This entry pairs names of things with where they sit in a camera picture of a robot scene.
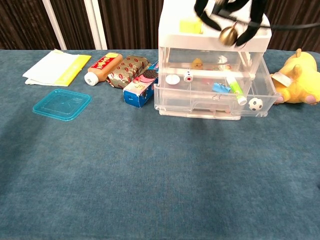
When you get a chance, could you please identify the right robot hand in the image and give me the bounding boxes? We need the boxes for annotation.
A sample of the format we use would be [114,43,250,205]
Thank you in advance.
[194,0,269,47]

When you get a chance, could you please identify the gold bell with red string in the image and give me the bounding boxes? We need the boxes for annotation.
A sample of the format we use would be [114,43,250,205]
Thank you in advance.
[218,21,240,47]

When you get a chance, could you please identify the clear plastic drawer unit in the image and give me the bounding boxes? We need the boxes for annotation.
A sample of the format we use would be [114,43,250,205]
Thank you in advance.
[157,0,273,121]

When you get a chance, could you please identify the clear plastic drawer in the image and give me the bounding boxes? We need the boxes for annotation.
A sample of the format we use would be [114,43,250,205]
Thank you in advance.
[153,58,281,118]

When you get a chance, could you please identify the yellow sticky note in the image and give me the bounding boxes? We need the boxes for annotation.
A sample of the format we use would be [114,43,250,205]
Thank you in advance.
[179,19,204,35]

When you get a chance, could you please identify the green glue stick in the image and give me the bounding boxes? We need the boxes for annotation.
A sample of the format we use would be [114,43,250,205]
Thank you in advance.
[226,76,248,106]

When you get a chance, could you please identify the yellow plush toy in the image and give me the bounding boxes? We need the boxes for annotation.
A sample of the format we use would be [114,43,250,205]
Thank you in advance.
[269,48,320,106]

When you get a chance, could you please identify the blue binder clip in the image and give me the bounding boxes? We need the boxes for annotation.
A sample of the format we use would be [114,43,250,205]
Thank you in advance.
[212,82,232,95]

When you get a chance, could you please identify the small soccer ball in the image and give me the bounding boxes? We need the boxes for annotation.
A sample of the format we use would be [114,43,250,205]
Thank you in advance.
[248,96,264,112]

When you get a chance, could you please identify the white dice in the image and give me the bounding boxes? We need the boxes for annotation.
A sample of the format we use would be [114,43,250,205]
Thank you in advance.
[183,70,195,83]

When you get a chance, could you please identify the white round cap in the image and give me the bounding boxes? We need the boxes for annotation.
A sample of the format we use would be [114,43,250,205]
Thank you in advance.
[165,74,181,86]

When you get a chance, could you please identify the gold red-patterned snack packet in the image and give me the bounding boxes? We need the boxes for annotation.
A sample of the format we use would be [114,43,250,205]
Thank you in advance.
[106,55,152,90]

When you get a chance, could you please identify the blue pink cookie box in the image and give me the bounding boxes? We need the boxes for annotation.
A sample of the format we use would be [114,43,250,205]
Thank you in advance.
[122,61,160,109]

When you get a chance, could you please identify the brown drink bottle red label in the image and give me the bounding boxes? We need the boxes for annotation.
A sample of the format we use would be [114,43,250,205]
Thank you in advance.
[84,51,124,87]

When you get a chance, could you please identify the blue table cloth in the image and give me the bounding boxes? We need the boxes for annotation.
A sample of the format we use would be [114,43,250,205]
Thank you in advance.
[0,48,320,240]

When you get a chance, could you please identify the white and yellow paper booklet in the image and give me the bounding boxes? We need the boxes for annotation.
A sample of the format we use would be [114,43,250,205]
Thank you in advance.
[22,48,92,88]

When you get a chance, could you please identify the teal plastic lid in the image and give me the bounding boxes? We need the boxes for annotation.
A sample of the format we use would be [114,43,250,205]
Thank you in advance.
[32,88,93,122]

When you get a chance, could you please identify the wide white frame post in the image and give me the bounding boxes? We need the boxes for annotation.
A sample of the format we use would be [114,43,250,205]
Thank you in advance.
[83,0,108,50]

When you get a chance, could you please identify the thin white frame post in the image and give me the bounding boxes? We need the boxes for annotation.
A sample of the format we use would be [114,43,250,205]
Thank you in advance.
[41,0,68,50]

